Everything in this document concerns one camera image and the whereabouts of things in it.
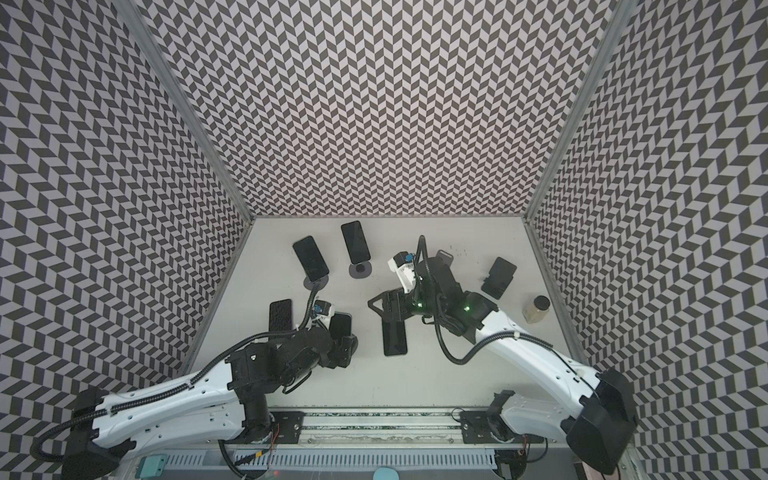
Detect black phone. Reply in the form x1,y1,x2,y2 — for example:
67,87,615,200
382,320,408,357
292,236,329,282
341,220,371,265
329,312,352,341

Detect purple edged phone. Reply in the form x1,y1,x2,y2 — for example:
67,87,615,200
268,299,294,332

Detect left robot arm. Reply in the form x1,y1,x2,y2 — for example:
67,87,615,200
30,289,358,479

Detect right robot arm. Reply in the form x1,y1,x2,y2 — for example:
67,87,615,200
368,237,639,476

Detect back middle round stand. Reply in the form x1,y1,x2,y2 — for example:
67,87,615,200
348,261,372,279

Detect round stand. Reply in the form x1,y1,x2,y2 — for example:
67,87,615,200
436,249,454,267
303,275,329,291
348,261,372,279

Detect back right round stand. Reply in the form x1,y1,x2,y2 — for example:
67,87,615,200
436,249,454,267

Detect back left round stand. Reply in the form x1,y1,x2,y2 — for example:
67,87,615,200
303,275,329,291

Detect teal round button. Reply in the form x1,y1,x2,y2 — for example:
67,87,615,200
372,467,400,480

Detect small jar black lid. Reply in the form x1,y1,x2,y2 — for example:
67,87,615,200
523,295,551,324

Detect teal box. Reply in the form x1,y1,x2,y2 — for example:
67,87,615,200
135,454,169,480

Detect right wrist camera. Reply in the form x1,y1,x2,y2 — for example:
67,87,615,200
387,251,419,294

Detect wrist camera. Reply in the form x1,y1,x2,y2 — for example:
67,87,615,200
312,300,335,319
387,251,419,294

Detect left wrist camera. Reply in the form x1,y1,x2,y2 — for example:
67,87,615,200
312,300,335,319

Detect aluminium front rail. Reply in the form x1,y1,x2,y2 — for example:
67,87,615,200
128,407,634,450

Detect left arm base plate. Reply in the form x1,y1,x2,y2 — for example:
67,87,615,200
264,410,305,445

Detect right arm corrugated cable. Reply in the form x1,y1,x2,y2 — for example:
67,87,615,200
415,235,559,366

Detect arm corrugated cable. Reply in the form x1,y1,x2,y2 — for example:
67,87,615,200
29,281,322,463
415,235,559,366

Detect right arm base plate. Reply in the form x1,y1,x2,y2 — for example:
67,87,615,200
450,408,545,445

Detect white slotted cable duct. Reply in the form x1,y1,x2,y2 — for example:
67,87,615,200
162,448,497,473

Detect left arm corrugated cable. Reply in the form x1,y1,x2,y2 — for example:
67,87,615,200
29,281,322,463

